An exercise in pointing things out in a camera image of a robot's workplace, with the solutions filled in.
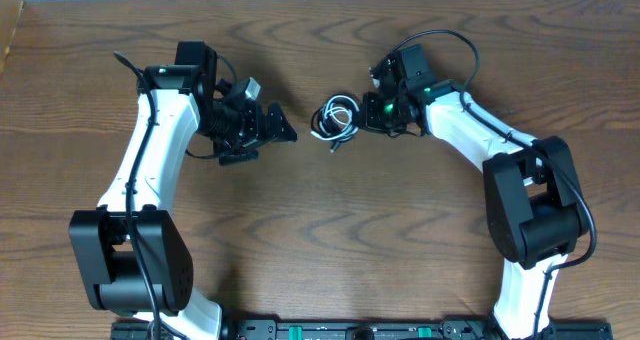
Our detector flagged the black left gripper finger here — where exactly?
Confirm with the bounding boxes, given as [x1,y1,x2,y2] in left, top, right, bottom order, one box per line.
[265,103,297,142]
[218,150,259,166]

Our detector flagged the black USB cable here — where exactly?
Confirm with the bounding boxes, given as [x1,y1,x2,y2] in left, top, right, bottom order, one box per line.
[309,92,364,155]

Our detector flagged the white USB cable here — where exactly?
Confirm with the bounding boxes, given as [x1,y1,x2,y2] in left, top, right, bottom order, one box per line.
[310,94,361,141]

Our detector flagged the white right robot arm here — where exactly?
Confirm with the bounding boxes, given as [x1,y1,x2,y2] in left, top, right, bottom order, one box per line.
[361,35,597,339]

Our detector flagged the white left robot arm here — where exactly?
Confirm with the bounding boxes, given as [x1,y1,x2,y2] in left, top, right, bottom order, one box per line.
[69,41,297,339]

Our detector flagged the cardboard side panel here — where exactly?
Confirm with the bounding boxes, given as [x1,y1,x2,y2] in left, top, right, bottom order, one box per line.
[0,0,24,73]

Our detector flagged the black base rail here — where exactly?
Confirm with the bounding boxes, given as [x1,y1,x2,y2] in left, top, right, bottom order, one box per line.
[109,318,614,340]

